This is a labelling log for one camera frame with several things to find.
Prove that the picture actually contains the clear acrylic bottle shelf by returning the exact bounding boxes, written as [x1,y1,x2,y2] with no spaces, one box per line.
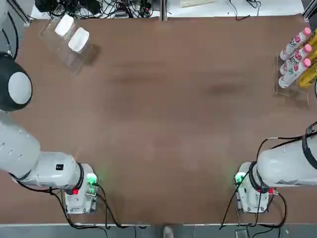
[273,51,310,108]

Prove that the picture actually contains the clear plastic holder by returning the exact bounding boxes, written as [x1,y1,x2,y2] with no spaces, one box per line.
[37,4,100,75]

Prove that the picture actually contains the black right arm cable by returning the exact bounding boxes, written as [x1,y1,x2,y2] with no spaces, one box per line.
[256,121,317,172]

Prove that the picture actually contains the aluminium frame post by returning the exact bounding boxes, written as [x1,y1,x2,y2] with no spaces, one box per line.
[160,0,168,22]

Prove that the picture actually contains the white side table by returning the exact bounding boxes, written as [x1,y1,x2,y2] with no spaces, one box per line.
[29,0,306,20]

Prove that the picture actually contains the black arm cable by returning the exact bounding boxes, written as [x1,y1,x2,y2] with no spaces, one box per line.
[0,26,20,60]
[256,121,317,172]

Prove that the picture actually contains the aluminium frame profile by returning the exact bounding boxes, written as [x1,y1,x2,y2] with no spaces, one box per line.
[302,0,317,22]
[9,0,32,27]

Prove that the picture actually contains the orange-capped yellow bottle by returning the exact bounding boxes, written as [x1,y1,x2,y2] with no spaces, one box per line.
[306,47,317,65]
[298,64,317,88]
[309,27,317,50]

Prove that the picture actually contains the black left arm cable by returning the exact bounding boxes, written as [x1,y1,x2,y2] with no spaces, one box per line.
[0,26,20,60]

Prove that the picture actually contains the black base cable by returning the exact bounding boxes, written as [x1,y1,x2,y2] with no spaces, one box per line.
[247,190,288,228]
[13,177,107,230]
[219,182,242,230]
[95,182,151,229]

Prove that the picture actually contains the black adapter cable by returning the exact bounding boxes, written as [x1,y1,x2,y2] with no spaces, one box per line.
[227,0,261,21]

